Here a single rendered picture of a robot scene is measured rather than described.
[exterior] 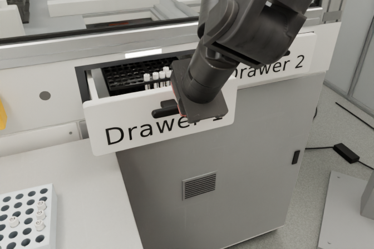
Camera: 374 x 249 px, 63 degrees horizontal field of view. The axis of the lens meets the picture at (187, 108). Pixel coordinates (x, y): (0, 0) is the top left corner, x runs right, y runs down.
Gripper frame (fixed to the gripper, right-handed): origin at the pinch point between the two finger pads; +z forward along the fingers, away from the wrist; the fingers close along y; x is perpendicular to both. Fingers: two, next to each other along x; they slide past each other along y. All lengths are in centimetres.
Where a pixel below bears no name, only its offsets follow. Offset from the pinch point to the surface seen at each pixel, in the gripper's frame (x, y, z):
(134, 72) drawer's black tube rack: 5.6, 14.3, 10.4
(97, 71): 12.4, 24.0, 25.6
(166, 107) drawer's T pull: 3.8, 0.6, -1.1
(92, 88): 15.0, 11.4, 9.2
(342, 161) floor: -113, -15, 100
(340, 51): -168, 61, 117
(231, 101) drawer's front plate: -10.7, 0.8, 3.5
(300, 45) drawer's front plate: -38.2, 14.2, 9.8
